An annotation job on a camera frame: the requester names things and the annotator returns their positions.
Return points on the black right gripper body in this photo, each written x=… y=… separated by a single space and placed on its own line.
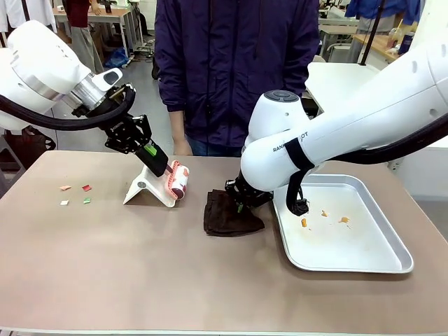
x=248 y=196

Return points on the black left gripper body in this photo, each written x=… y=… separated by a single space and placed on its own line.
x=120 y=129

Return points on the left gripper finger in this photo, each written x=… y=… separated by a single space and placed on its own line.
x=157 y=157
x=148 y=162

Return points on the dark brown cloth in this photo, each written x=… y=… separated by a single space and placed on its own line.
x=224 y=220

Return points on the pink lint roller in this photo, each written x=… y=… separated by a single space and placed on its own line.
x=176 y=180

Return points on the person's right forearm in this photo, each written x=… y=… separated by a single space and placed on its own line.
x=178 y=122

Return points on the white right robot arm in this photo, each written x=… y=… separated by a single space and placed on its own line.
x=350 y=115

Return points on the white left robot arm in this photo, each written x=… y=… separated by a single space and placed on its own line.
x=35 y=63

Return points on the person's right hand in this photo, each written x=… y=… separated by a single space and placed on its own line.
x=182 y=145

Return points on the white lint roller stand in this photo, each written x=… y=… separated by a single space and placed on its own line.
x=147 y=190

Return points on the blue jeans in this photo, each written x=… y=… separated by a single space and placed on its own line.
x=210 y=148

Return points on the red paper scrap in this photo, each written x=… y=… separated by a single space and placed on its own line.
x=87 y=187

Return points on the blue plastic bag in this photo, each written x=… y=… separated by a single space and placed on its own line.
x=117 y=57

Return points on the salmon paper scrap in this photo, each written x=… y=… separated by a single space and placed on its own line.
x=65 y=188

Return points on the white paper scrap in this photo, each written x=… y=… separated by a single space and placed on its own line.
x=64 y=202

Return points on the bystander in red shirt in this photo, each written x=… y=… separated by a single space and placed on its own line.
x=82 y=42

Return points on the silver metal tray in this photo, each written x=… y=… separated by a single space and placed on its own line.
x=343 y=245

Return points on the cardboard box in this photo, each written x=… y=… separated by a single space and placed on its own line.
x=64 y=35

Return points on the person in navy jacket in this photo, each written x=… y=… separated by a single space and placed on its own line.
x=227 y=70

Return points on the wooden background table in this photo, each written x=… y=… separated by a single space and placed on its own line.
x=112 y=14

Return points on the white lab coat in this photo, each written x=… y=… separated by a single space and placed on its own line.
x=14 y=14

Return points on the grey metal desk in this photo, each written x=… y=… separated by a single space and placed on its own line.
x=337 y=33

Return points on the wooden side table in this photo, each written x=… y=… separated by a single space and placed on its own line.
x=378 y=45

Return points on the black stand pole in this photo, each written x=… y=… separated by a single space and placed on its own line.
x=371 y=31

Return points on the clear cup with straw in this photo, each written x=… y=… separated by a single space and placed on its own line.
x=393 y=40

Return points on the dark blue cup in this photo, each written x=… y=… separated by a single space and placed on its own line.
x=408 y=43

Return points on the blue hanging jacket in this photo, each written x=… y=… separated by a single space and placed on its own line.
x=402 y=10

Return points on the grey metal frame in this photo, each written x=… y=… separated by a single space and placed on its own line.
x=10 y=164

